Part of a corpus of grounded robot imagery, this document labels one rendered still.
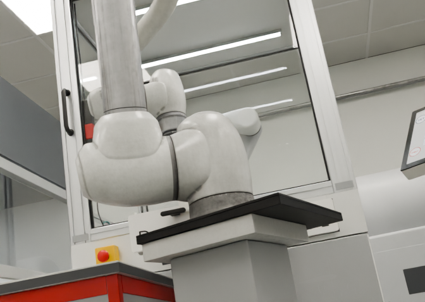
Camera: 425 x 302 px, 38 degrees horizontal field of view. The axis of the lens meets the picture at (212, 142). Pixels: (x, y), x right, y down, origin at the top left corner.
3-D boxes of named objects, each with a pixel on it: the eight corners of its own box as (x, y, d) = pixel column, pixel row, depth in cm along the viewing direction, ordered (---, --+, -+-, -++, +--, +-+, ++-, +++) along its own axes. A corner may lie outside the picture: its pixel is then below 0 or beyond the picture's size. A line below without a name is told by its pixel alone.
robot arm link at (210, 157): (262, 187, 136) (244, 99, 144) (182, 197, 133) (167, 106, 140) (247, 206, 151) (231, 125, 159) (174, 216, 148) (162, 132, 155)
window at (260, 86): (330, 181, 207) (276, -53, 238) (92, 229, 218) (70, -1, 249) (330, 182, 208) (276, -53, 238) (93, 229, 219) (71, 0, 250)
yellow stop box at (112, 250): (115, 264, 206) (113, 244, 208) (95, 268, 207) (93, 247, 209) (120, 266, 211) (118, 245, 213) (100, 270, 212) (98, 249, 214)
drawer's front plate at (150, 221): (229, 233, 173) (222, 196, 176) (131, 252, 176) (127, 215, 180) (230, 234, 174) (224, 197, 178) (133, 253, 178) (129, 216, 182)
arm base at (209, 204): (253, 206, 127) (249, 180, 129) (170, 232, 137) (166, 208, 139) (293, 214, 142) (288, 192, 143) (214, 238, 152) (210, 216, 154)
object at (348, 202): (368, 231, 198) (357, 188, 203) (73, 287, 212) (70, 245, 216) (358, 262, 287) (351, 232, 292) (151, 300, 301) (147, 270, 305)
